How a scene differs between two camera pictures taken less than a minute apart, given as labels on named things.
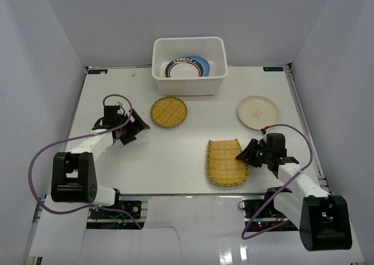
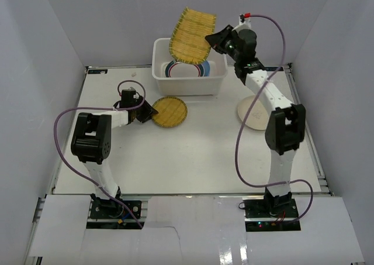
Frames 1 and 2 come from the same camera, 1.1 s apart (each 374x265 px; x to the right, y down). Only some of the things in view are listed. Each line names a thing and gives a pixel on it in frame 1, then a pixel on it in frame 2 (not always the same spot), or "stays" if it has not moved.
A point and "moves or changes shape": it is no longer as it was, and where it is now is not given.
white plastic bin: (166, 49) stays
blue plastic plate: (207, 69) stays
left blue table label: (97, 71) stays
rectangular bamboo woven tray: (224, 169) -> (187, 41)
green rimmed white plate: (184, 67) moves or changes shape
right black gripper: (248, 154) -> (217, 41)
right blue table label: (274, 68) stays
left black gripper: (132, 128) -> (142, 110)
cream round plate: (258, 112) stays
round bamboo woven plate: (169, 112) stays
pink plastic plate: (213, 71) stays
